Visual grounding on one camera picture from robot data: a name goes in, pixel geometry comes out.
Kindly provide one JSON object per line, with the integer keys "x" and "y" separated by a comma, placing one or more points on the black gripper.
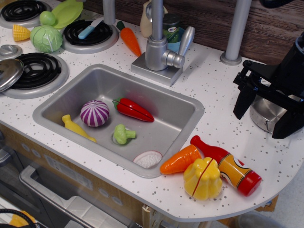
{"x": 287, "y": 77}

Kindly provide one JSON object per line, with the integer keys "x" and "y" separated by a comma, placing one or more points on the green toy broccoli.
{"x": 122, "y": 135}

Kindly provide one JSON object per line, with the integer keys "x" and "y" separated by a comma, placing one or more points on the steel pot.
{"x": 271, "y": 104}

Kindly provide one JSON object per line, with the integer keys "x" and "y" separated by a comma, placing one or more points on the steel pot lid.
{"x": 10, "y": 72}

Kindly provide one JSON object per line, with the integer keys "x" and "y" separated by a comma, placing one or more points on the red ketchup toy bottle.
{"x": 232, "y": 170}

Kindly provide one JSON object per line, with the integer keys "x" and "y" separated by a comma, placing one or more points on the yellow toy bell pepper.
{"x": 202, "y": 179}

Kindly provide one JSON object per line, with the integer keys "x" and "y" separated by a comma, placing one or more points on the orange toy carrot half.
{"x": 180, "y": 161}

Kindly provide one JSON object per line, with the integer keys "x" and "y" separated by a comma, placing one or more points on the silver toy faucet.
{"x": 159, "y": 63}

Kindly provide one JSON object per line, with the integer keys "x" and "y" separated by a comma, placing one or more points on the green toy can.
{"x": 171, "y": 25}

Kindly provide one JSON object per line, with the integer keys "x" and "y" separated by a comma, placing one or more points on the white onion half slice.
{"x": 148, "y": 159}

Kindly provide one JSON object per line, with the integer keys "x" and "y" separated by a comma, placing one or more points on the silver toy sink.
{"x": 175, "y": 116}

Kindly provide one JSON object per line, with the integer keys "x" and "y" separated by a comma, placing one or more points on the red toy chili pepper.
{"x": 132, "y": 109}

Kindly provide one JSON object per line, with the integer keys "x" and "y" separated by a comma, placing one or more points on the cream toy bottle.
{"x": 145, "y": 23}

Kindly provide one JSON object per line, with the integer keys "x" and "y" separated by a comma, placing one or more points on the orange toy carrot with top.
{"x": 129, "y": 38}

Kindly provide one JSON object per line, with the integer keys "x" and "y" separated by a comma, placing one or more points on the purple striped toy onion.
{"x": 95, "y": 113}

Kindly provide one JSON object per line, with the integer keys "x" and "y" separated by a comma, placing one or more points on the back right stove burner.
{"x": 101, "y": 38}

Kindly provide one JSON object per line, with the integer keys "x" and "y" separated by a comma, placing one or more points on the yellow toy bottle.
{"x": 69, "y": 124}

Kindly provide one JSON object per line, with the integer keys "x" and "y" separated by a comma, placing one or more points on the green toy plate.
{"x": 66, "y": 12}

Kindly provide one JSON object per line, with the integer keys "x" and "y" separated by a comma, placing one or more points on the green toy cabbage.
{"x": 46, "y": 39}

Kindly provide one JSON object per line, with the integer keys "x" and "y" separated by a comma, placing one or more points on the small green toy ball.
{"x": 47, "y": 18}

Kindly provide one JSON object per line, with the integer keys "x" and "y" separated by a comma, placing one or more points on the back left stove burner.
{"x": 22, "y": 12}

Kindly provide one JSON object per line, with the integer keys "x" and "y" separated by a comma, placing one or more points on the yellow toy corn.
{"x": 20, "y": 33}

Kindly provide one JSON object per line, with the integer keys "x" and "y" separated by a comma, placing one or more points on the grey stove knob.
{"x": 10, "y": 52}

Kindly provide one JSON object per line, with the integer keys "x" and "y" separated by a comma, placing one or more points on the grey post right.
{"x": 232, "y": 55}

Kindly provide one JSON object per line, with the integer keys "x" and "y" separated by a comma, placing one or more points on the grey post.
{"x": 109, "y": 11}
{"x": 232, "y": 55}

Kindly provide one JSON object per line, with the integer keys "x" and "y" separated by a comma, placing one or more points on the grey post left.
{"x": 109, "y": 11}

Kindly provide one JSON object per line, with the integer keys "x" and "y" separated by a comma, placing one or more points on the blue handled toy knife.
{"x": 89, "y": 29}

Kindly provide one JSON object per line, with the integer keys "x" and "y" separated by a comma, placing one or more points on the oven door handle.
{"x": 77, "y": 208}

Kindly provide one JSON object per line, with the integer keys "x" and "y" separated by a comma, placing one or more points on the yellow object with black cable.
{"x": 20, "y": 219}

